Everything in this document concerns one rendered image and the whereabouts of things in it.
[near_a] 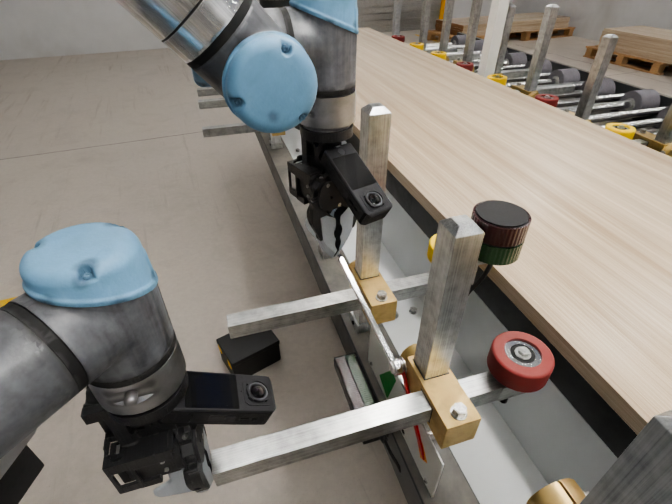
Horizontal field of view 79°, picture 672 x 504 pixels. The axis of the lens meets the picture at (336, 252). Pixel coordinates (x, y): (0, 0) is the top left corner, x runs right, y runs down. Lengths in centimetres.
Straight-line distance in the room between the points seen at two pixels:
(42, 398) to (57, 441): 148
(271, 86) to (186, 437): 33
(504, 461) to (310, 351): 105
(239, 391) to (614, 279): 62
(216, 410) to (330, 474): 107
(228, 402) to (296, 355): 130
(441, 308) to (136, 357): 32
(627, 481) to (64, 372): 36
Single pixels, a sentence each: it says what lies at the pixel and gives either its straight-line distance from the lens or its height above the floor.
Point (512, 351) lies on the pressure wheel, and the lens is 61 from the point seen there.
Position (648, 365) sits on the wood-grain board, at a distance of 69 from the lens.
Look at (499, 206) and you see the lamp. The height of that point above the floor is 111.
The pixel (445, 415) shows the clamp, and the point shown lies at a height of 87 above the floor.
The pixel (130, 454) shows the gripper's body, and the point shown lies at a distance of 46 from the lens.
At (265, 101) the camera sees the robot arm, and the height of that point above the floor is 125.
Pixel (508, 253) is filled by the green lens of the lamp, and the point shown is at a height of 108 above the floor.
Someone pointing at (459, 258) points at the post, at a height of 108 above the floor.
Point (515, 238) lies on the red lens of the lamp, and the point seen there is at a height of 110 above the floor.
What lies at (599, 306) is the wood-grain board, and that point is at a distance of 75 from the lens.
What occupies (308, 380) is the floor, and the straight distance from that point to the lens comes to 165.
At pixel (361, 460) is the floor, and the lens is 149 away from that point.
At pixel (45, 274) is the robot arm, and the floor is 118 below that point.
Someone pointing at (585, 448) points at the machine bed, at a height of 76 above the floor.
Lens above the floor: 134
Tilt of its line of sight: 37 degrees down
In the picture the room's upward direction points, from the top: straight up
